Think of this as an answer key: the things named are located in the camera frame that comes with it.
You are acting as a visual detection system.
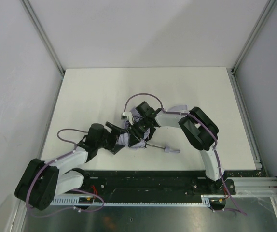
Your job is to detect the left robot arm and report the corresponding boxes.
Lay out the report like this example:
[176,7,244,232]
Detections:
[14,122,127,210]

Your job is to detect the aluminium frame post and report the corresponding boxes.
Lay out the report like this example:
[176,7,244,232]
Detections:
[230,0,277,75]
[20,0,65,78]

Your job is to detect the aluminium frame post left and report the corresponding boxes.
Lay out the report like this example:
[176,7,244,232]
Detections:
[20,0,65,78]

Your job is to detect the lilac folding umbrella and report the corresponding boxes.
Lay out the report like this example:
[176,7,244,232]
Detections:
[117,101,180,154]

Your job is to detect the aluminium frame post right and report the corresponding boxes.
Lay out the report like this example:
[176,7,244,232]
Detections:
[230,0,277,75]

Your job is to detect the aluminium rail front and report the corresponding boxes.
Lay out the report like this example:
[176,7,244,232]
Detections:
[232,175,277,196]

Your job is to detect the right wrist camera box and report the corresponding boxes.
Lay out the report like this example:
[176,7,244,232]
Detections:
[121,111,133,122]

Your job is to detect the white slotted cable duct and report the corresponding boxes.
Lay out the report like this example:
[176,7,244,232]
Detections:
[51,194,228,207]

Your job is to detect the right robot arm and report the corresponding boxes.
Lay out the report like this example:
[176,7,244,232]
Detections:
[104,101,224,181]

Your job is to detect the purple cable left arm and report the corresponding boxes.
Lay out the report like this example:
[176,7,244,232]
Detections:
[25,128,88,211]

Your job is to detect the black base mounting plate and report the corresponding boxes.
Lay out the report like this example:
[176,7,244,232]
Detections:
[63,169,235,208]

